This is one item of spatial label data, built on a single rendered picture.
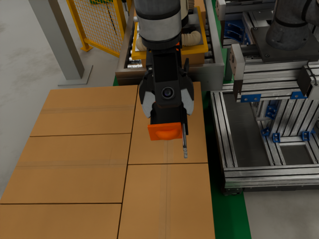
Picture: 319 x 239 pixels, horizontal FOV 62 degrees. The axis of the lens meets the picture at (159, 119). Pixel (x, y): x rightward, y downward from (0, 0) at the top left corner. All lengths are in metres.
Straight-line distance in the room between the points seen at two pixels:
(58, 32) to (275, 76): 1.88
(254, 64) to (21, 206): 1.21
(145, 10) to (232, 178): 1.33
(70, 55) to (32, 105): 0.60
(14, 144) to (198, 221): 1.77
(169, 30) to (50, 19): 2.10
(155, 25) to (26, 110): 2.39
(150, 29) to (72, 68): 2.33
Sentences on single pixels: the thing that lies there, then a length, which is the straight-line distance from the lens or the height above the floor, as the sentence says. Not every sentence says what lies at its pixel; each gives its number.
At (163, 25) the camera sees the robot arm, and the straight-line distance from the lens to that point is 0.45.
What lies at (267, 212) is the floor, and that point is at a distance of 1.85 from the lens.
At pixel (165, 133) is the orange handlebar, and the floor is 1.21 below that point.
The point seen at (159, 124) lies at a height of 1.22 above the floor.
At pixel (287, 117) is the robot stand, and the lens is 1.75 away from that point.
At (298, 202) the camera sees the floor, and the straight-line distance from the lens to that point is 1.93.
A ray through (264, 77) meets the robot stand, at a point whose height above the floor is 0.91.
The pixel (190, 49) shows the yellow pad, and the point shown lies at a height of 1.09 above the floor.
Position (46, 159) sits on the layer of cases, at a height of 0.54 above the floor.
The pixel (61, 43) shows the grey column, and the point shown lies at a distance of 2.61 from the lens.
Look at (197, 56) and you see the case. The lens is 1.72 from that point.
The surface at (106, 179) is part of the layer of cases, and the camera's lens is 1.34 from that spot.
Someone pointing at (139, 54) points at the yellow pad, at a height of 1.08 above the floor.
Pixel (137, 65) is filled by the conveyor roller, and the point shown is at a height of 0.55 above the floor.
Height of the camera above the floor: 1.66
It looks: 48 degrees down
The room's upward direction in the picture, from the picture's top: 9 degrees counter-clockwise
